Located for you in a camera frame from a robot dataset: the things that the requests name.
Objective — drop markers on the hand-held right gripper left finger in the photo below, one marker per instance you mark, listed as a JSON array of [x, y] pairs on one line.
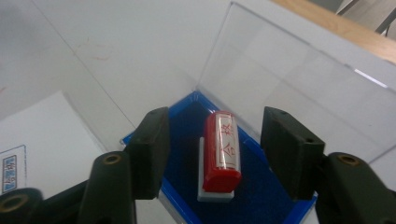
[[148, 155]]

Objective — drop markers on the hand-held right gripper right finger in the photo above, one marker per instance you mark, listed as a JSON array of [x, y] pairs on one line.
[[292, 152]]

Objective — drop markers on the blue ink pad clear case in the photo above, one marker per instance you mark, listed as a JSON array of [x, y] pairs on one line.
[[183, 161]]

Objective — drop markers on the red stamp with grey base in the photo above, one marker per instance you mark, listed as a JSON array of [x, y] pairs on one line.
[[221, 174]]

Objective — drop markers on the white paper sheets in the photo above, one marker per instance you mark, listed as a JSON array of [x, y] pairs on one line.
[[56, 140]]

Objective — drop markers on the grey metal stand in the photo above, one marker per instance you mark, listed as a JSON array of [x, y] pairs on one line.
[[387, 21]]

